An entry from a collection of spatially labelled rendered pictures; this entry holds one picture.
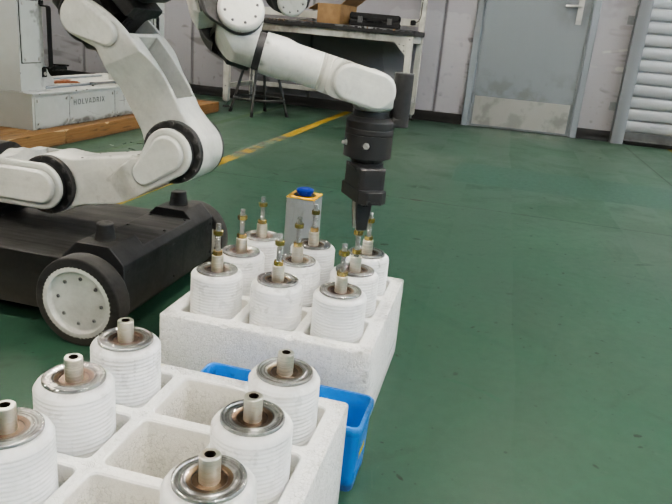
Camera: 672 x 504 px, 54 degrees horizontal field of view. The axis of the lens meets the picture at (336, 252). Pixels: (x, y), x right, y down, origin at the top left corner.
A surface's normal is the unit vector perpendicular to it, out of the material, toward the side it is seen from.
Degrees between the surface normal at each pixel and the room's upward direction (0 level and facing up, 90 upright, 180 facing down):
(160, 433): 90
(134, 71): 112
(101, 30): 90
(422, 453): 0
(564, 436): 0
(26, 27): 90
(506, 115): 90
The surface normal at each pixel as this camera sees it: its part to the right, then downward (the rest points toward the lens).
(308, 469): 0.08, -0.95
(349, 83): 0.07, 0.32
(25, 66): 0.97, 0.15
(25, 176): -0.25, 0.29
